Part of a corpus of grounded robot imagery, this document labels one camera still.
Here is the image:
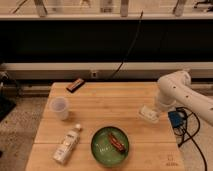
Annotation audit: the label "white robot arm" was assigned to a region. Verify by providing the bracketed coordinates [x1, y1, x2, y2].
[155, 70, 213, 126]

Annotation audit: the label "dark chocolate bar wrapper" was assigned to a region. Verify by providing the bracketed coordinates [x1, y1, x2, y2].
[66, 78, 85, 93]

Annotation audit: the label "brown snack bar in bowl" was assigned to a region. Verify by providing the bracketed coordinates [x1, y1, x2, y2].
[108, 133, 126, 153]

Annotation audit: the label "green bowl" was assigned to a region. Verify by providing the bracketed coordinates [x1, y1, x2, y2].
[91, 126, 130, 168]

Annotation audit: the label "blue connector box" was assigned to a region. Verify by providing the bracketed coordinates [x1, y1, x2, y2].
[168, 111, 184, 128]

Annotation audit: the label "white plastic bottle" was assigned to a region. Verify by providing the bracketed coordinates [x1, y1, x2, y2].
[53, 124, 82, 164]

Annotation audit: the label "wall power outlet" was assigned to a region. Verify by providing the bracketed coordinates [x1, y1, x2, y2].
[91, 71, 97, 78]

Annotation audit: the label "black floor cables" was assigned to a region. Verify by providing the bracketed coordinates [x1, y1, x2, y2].
[173, 106, 209, 171]

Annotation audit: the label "black hanging cable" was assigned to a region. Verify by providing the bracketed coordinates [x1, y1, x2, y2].
[105, 10, 145, 80]

